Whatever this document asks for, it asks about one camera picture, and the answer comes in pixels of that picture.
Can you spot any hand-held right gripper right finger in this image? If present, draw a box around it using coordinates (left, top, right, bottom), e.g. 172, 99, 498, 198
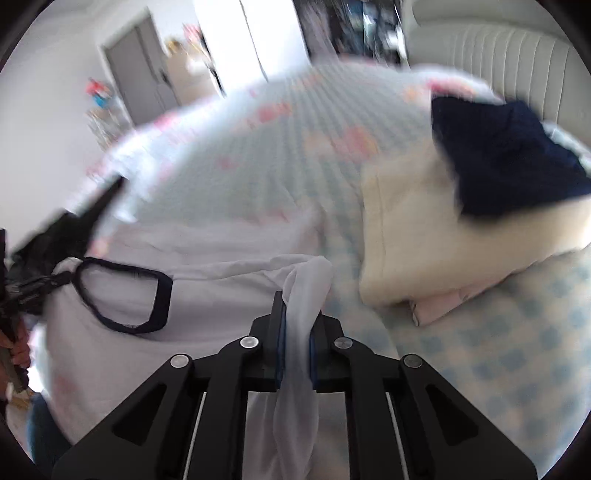
308, 310, 539, 480

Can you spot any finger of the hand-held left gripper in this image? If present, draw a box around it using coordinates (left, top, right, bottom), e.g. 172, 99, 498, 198
0, 295, 47, 320
7, 271, 75, 305

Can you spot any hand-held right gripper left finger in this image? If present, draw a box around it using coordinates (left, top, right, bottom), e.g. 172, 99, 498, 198
51, 291, 288, 480

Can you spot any white navy-collar T-shirt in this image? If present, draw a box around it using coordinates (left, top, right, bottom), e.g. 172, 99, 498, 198
28, 210, 335, 480

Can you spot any pile of black clothes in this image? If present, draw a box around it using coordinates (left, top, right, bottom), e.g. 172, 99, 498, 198
9, 178, 125, 278

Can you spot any open closet with clothes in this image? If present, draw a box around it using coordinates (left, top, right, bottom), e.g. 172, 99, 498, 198
293, 0, 409, 65

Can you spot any person's left hand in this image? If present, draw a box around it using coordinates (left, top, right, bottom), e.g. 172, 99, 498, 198
0, 323, 31, 370

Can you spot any person's left leg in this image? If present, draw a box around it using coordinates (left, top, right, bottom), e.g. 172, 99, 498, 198
27, 397, 71, 468

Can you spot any folded pink garment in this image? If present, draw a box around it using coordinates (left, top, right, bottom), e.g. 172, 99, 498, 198
409, 277, 490, 326

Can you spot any folded cream garment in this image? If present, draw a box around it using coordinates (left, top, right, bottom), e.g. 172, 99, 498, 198
359, 148, 591, 308

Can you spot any white shelf rack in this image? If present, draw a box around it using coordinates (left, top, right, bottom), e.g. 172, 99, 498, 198
85, 108, 132, 148

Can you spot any checked cartoon printed blanket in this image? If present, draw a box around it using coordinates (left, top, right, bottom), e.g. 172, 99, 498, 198
88, 60, 591, 472

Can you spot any grey door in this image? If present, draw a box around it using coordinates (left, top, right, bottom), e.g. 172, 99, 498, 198
99, 9, 181, 125

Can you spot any silver refrigerator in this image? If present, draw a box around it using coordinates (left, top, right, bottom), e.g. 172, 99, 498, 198
166, 46, 227, 97

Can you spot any folded navy garment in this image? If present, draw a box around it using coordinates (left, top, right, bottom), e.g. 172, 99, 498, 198
430, 96, 591, 217

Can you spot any white wardrobe panel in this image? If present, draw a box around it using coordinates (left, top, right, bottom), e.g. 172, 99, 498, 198
194, 0, 310, 81

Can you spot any beige padded headboard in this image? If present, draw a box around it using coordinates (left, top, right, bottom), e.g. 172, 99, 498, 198
406, 0, 591, 139

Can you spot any red blue wall plush toy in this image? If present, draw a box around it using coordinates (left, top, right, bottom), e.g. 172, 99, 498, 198
85, 78, 112, 109

